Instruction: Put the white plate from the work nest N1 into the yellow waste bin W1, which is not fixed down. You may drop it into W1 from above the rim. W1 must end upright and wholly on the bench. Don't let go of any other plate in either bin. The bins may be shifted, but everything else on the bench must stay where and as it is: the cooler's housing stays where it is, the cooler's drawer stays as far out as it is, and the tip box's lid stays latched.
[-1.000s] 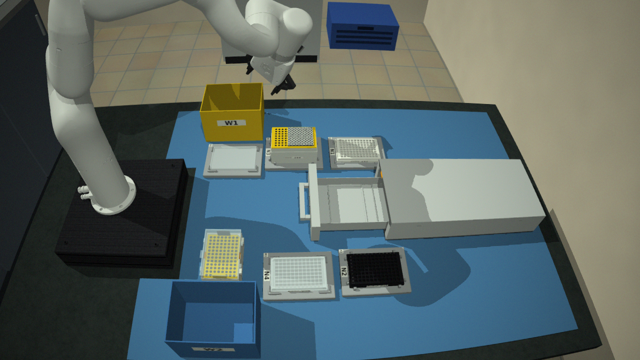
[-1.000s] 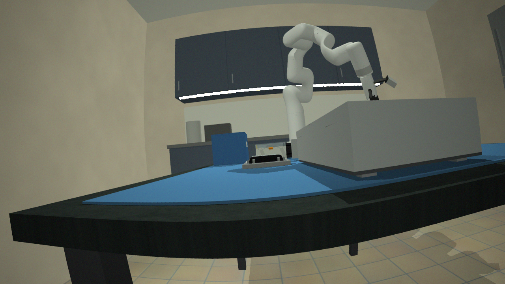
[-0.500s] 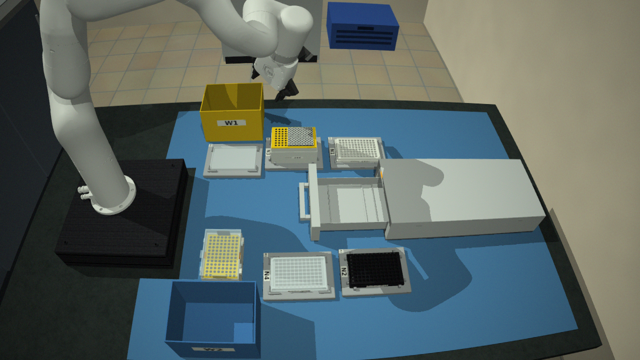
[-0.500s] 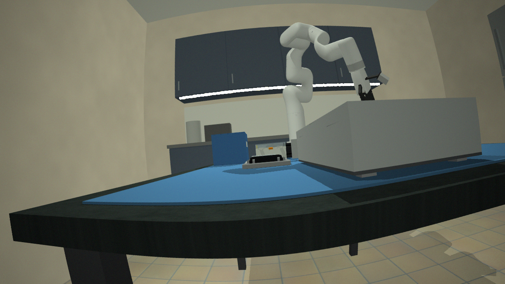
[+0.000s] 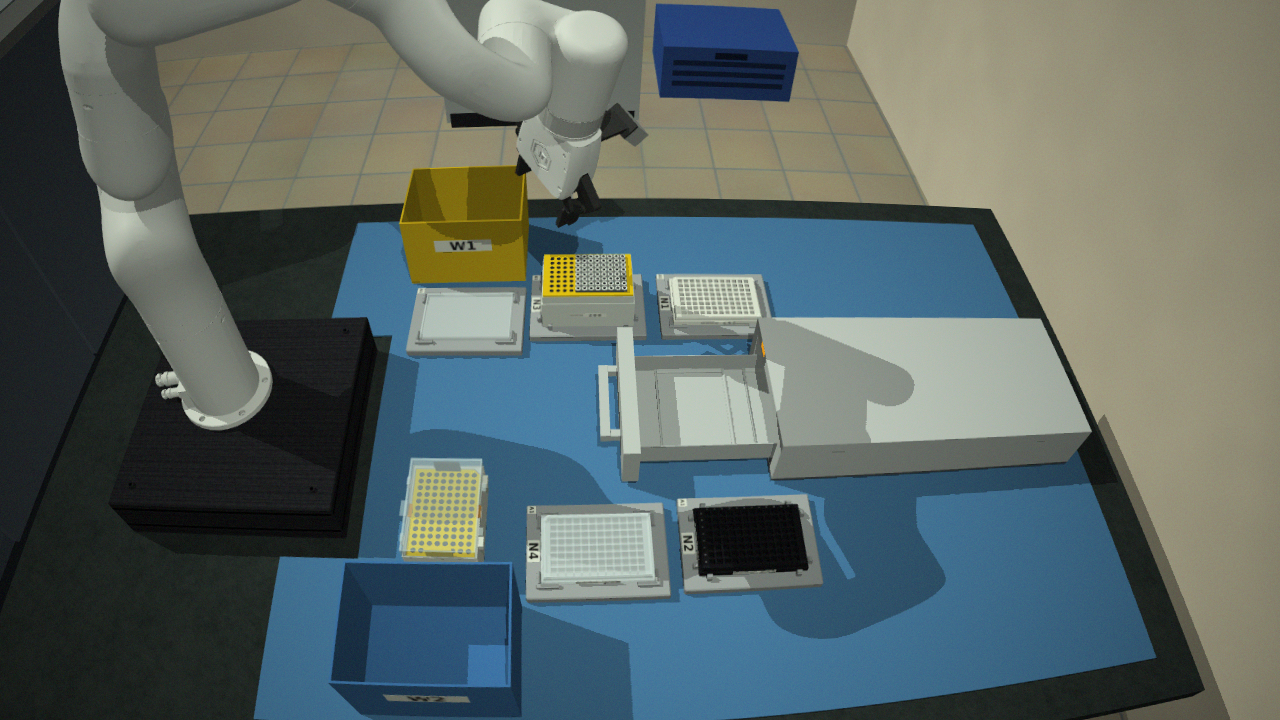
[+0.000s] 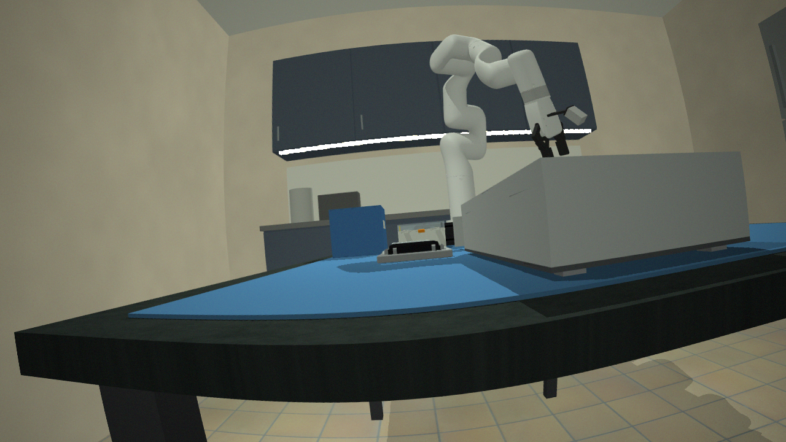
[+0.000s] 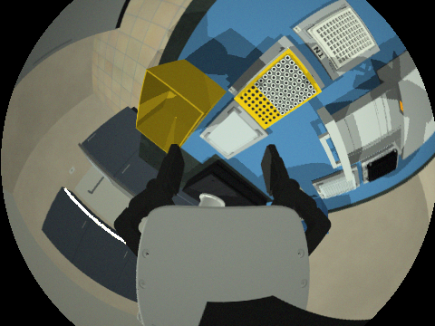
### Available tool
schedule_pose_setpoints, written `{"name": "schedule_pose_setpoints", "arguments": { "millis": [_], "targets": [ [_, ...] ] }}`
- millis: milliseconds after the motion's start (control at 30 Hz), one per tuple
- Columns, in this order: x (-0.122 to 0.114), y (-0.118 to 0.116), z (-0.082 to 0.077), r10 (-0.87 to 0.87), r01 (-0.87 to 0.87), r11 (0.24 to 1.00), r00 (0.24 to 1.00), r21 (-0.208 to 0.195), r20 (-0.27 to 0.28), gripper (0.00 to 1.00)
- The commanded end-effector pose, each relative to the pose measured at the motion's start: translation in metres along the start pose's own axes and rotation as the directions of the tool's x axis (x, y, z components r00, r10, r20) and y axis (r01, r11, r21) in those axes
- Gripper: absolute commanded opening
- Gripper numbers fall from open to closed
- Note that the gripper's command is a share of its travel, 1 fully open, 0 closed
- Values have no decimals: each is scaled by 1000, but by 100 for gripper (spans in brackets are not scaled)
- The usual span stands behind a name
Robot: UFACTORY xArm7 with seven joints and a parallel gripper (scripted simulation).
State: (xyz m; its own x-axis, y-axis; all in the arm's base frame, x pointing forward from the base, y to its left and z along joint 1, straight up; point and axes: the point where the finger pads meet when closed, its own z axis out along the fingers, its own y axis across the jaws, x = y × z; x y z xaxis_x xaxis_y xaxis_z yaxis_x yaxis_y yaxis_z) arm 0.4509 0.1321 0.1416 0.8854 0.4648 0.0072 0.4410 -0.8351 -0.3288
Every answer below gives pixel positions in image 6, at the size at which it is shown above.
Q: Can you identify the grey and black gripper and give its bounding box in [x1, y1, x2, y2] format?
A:
[524, 95, 569, 158]

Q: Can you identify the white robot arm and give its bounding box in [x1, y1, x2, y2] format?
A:
[430, 34, 550, 223]

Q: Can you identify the blue open-top bin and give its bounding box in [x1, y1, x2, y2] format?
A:
[329, 205, 388, 258]

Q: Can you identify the blue bench mat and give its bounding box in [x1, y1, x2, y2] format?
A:
[128, 223, 786, 320]

